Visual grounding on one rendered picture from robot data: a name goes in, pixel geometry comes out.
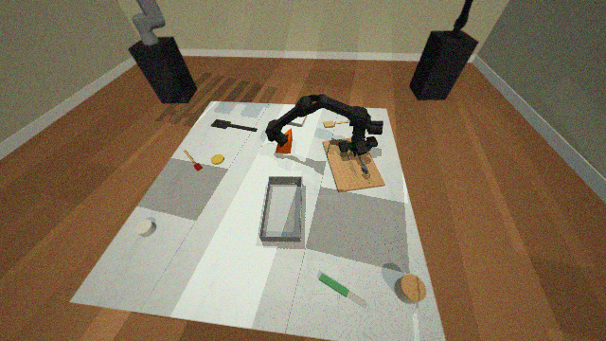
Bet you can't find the red brush with wooden handle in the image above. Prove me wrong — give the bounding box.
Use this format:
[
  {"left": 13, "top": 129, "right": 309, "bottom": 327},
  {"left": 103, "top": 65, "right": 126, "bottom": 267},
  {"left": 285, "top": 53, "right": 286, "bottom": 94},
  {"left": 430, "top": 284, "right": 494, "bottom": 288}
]
[{"left": 184, "top": 150, "right": 202, "bottom": 171}]

